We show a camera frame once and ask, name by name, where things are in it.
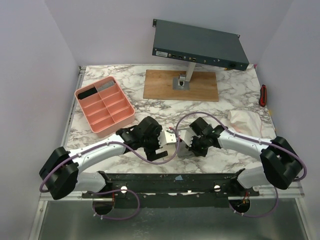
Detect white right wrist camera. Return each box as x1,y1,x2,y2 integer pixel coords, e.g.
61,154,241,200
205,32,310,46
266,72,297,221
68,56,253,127
178,128,195,147

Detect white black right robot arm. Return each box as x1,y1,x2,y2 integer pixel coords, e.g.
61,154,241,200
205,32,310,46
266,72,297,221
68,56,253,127
188,117,303,196

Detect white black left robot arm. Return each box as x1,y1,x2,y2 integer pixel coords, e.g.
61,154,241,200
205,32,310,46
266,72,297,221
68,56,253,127
39,116,168,200

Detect blue-grey rack network device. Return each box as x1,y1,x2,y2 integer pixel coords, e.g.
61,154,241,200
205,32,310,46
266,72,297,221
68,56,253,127
152,19,249,71

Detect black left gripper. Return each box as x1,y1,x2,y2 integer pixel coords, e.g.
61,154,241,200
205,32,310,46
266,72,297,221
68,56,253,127
140,126,168,162

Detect metal support stand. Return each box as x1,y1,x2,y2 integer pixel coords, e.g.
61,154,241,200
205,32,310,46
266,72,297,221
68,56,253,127
172,62,196,91

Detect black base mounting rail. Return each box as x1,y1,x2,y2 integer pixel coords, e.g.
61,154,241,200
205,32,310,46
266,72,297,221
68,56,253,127
82,173,259,209

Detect wooden base board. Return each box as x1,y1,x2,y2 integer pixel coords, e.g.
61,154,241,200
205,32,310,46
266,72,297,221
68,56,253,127
143,69,219,102

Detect pink compartment organizer tray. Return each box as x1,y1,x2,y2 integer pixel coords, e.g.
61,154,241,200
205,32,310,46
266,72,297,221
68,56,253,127
74,76,135,138

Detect grey cream underwear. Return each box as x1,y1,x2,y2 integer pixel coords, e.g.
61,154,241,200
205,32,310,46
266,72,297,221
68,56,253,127
177,144,194,159

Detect grey striped item in tray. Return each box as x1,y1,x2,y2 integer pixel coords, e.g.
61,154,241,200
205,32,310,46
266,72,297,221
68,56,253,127
96,80,115,92

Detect red black utility knife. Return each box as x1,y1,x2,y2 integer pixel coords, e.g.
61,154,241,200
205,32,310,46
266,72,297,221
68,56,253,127
258,84,267,107

